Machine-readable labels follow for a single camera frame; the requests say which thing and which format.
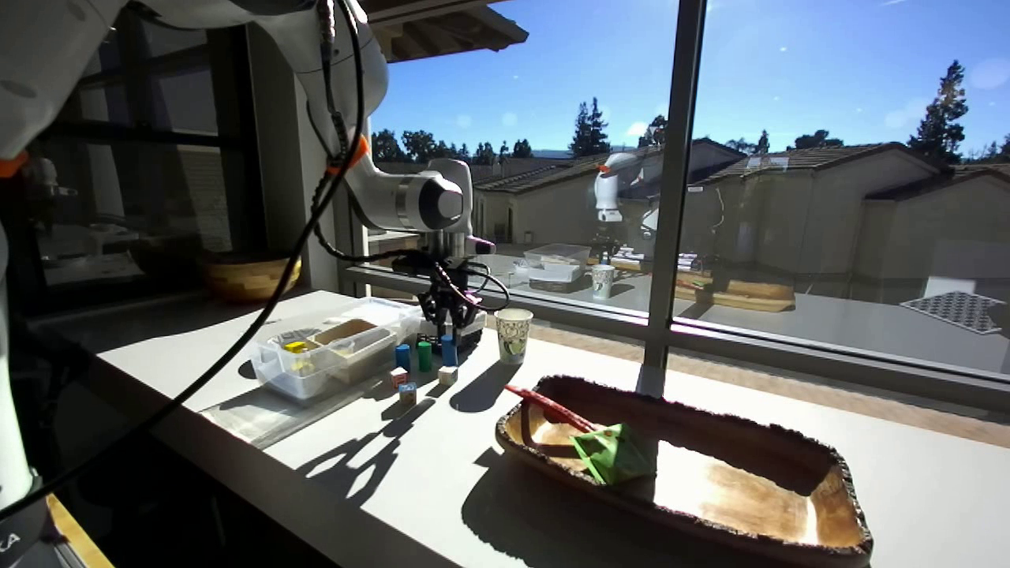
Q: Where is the small wooden tray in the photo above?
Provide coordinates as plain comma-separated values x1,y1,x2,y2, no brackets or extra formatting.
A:
313,318,380,357

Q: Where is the clear plastic lid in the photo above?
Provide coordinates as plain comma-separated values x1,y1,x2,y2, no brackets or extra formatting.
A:
200,371,389,451

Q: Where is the printed paper cup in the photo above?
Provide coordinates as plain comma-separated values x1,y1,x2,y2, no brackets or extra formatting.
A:
494,308,534,365

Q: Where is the clear plastic container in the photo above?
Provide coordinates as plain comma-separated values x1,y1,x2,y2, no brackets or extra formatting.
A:
251,297,424,402

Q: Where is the large window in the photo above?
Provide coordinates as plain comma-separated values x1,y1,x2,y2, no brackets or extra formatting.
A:
347,0,1010,413

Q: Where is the red stick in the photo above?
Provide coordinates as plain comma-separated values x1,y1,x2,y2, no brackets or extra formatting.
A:
504,384,598,434

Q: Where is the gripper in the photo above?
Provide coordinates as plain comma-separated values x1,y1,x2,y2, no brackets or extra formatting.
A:
417,254,477,332

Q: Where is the dark window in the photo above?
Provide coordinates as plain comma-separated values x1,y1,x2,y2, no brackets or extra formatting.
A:
22,17,264,297

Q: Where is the white and black box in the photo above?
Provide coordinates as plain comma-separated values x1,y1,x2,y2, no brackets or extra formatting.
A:
417,309,488,353

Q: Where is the woven wooden bowl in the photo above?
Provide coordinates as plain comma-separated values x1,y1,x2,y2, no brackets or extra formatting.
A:
196,251,303,304

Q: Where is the large wooden tray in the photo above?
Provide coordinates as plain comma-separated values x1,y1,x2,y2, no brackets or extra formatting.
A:
495,374,874,568

